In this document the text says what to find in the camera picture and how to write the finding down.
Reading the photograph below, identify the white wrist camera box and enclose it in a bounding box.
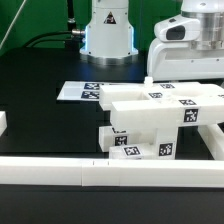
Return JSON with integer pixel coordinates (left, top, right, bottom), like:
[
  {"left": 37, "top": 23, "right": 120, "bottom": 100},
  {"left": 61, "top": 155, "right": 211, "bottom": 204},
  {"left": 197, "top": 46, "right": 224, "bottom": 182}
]
[{"left": 154, "top": 15, "right": 201, "bottom": 42}]

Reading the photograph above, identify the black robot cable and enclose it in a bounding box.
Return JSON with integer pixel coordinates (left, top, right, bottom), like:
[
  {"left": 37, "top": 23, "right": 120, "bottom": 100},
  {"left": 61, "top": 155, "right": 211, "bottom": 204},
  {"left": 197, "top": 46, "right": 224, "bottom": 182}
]
[{"left": 25, "top": 29, "right": 86, "bottom": 48}]

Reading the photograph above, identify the white U-shaped fence frame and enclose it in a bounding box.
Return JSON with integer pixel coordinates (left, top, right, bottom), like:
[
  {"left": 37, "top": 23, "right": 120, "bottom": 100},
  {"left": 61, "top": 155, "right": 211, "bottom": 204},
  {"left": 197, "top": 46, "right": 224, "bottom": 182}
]
[{"left": 0, "top": 111, "right": 224, "bottom": 187}]

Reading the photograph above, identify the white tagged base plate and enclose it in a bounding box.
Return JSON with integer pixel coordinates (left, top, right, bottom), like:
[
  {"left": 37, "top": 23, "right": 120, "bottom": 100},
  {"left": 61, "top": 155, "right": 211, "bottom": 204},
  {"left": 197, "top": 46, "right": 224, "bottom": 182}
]
[{"left": 57, "top": 81, "right": 101, "bottom": 101}]

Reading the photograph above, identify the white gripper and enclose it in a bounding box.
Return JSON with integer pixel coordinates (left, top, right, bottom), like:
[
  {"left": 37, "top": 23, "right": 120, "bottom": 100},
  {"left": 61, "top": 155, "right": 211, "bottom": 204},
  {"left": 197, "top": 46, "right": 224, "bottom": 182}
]
[{"left": 147, "top": 38, "right": 224, "bottom": 81}]

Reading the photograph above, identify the white chair back frame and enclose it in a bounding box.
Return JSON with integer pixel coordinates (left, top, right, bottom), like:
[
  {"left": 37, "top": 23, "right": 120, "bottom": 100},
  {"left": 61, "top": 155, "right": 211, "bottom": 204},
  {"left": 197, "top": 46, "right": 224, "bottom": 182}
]
[{"left": 99, "top": 82, "right": 224, "bottom": 131}]

